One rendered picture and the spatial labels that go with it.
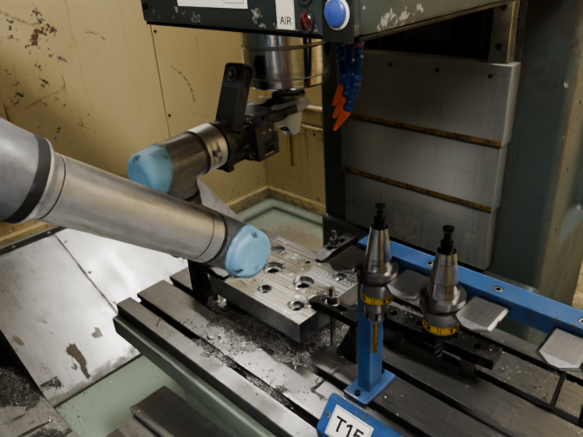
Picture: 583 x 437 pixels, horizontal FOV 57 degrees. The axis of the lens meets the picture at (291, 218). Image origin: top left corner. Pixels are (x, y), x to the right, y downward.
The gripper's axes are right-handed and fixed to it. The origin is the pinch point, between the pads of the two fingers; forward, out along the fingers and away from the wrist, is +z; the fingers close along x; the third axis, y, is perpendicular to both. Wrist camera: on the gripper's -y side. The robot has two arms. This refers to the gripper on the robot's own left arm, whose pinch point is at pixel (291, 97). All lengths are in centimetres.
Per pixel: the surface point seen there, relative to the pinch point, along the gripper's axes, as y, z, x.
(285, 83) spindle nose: -5.0, -6.7, 5.0
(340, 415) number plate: 45, -25, 27
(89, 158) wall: 35, 5, -100
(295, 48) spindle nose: -10.5, -5.1, 6.4
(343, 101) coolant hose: -2.4, -4.0, 15.1
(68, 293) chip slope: 65, -25, -79
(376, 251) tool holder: 14.3, -17.7, 29.9
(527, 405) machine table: 51, 1, 49
